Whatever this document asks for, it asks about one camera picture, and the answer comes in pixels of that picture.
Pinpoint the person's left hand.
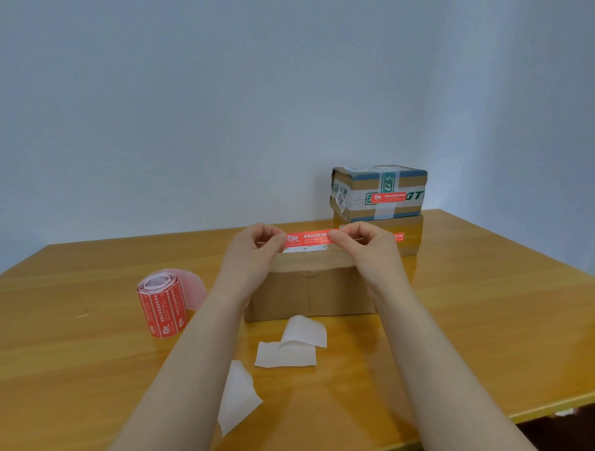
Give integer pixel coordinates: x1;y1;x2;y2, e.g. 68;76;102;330
213;223;288;307

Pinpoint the person's right hand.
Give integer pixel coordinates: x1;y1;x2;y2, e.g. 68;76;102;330
327;221;412;303

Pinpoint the cardboard box with torn tape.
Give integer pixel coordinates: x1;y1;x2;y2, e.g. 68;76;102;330
332;211;425;258

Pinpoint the wide cardboard box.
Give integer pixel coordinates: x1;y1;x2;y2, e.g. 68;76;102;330
244;241;378;323

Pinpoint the box with green GT tape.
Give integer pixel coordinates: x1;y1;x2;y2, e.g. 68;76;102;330
329;165;428;223

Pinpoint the roll of red stickers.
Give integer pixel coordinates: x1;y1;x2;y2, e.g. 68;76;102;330
136;268;209;339

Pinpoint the person's right forearm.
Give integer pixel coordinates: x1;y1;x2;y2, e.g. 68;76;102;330
376;287;538;451

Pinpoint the person's left forearm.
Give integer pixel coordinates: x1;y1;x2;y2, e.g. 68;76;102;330
109;287;247;451

